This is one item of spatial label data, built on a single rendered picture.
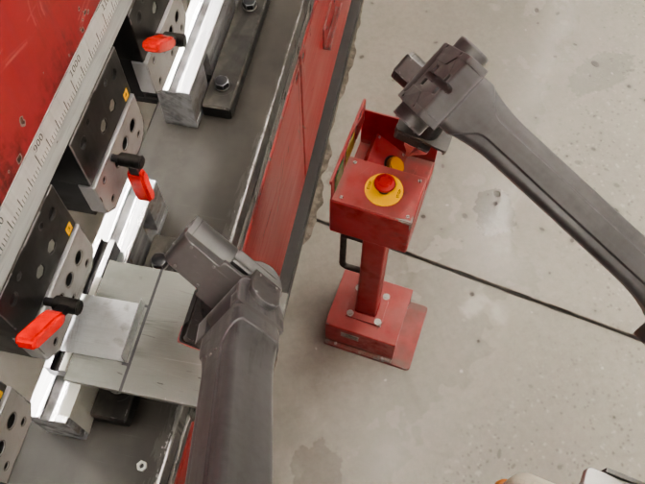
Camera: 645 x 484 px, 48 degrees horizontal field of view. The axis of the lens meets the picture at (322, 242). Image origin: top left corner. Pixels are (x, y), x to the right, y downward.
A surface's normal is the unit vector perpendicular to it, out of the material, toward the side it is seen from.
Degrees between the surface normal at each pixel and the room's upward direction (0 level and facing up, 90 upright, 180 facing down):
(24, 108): 90
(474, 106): 38
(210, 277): 47
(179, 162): 0
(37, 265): 90
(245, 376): 54
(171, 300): 0
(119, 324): 1
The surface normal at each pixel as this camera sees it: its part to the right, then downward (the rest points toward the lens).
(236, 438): 0.62, -0.73
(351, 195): 0.00, -0.47
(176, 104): -0.20, 0.87
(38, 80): 0.98, 0.18
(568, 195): -0.17, 0.15
